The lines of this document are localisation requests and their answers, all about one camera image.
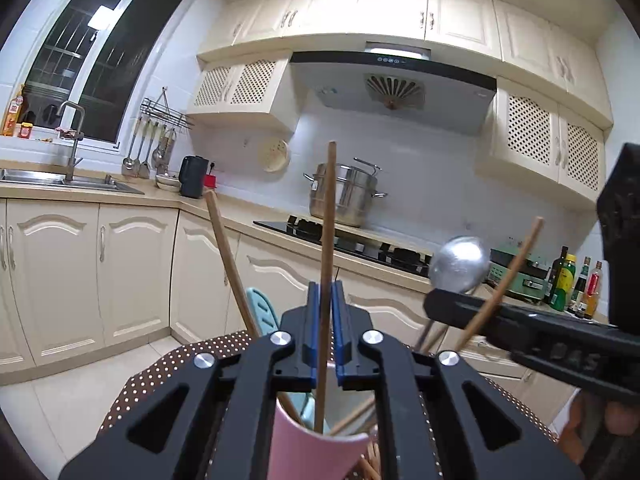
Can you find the cream upper wall cabinets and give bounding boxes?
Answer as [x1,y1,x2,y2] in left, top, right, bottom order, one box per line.
[197,0,613,128]

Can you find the large lattice door cabinet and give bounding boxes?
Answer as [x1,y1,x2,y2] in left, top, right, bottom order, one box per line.
[475,77,613,211]

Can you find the range hood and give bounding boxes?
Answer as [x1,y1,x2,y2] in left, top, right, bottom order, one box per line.
[289,41,497,136]

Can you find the dark sauce bottle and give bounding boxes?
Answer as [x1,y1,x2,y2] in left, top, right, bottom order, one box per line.
[571,257,592,313]

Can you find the steel kitchen faucet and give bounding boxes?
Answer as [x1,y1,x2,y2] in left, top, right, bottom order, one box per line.
[56,101,87,184]

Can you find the bunch of wooden chopsticks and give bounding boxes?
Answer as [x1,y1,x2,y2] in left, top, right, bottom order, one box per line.
[205,191,545,480]

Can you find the orange dish soap bottle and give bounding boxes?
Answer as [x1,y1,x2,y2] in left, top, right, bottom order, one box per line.
[1,85,26,137]

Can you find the long brown chopstick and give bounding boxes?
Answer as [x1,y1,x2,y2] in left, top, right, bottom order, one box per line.
[314,140,337,435]

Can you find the hanging steel ladle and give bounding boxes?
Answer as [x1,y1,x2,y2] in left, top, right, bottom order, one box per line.
[122,117,143,177]

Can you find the person's right hand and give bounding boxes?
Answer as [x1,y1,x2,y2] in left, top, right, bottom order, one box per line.
[564,392,640,467]

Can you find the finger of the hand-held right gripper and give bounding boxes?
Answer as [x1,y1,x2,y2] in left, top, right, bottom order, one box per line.
[423,287,531,356]

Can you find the beige board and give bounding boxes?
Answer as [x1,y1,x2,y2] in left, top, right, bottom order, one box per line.
[335,222,401,247]

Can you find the green electric cooker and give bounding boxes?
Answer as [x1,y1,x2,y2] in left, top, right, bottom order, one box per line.
[487,247,553,306]

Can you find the green bottle with yellow cap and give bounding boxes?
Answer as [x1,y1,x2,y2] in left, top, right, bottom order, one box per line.
[550,255,577,311]

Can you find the steel steamer pot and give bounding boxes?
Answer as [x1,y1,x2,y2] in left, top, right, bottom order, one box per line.
[303,158,388,228]

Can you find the cream lower cabinets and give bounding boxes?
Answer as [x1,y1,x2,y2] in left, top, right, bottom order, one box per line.
[0,199,591,426]

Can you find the small lattice door cabinet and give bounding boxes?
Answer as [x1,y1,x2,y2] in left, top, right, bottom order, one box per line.
[186,50,301,131]

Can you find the kitchen window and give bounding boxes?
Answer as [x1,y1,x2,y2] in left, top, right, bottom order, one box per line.
[22,0,193,143]

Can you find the black electric kettle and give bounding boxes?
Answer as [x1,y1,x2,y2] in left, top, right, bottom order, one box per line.
[178,155,210,199]

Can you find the black gas cooktop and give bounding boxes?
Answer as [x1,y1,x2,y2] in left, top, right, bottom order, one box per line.
[252,215,433,278]

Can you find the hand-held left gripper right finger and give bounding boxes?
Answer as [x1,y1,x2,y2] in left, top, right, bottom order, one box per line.
[330,280,586,480]

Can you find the wall utensil rack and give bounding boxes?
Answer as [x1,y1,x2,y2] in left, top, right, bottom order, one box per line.
[140,87,196,131]

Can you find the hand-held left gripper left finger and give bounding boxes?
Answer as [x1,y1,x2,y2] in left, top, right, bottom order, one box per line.
[59,281,321,480]

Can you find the stainless steel sink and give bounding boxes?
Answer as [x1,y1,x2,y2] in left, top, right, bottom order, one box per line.
[0,167,146,196]

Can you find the dark oil bottle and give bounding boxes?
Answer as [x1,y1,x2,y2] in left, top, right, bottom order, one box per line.
[547,246,570,306]

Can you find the pink cup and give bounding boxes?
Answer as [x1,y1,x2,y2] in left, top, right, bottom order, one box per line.
[267,392,385,480]

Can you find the metal spoon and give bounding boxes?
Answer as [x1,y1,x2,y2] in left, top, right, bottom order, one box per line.
[417,236,492,356]

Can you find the clear bottle with red label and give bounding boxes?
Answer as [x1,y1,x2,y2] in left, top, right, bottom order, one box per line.
[582,260,604,320]

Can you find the hanging steel spatula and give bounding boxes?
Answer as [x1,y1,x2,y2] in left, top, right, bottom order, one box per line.
[139,122,158,179]

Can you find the hanging steel spoon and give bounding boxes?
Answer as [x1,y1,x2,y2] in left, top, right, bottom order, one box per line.
[151,125,168,167]

